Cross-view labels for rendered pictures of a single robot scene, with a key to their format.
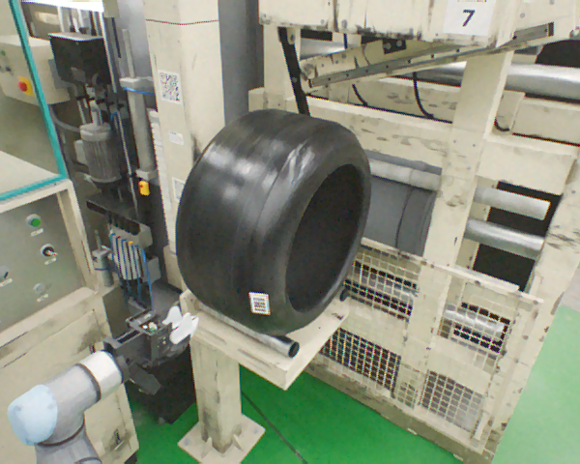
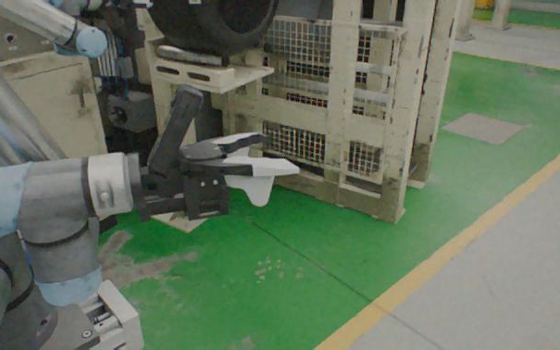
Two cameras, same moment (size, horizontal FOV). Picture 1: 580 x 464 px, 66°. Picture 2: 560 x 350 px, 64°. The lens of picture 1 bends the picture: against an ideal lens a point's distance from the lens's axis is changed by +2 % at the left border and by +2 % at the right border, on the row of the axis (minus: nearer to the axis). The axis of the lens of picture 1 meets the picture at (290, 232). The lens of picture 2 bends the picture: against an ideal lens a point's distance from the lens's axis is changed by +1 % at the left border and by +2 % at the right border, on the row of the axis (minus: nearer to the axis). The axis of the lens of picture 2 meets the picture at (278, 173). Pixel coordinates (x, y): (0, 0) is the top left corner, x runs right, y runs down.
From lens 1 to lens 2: 98 cm
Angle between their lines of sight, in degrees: 3
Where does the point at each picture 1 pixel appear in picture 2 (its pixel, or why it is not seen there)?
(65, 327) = (61, 68)
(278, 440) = (232, 212)
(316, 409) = not seen: hidden behind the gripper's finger
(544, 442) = (444, 207)
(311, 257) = (243, 26)
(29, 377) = (37, 97)
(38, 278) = not seen: hidden behind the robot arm
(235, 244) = not seen: outside the picture
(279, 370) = (215, 76)
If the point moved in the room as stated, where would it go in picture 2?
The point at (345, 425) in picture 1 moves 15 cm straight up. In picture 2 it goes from (287, 205) to (287, 181)
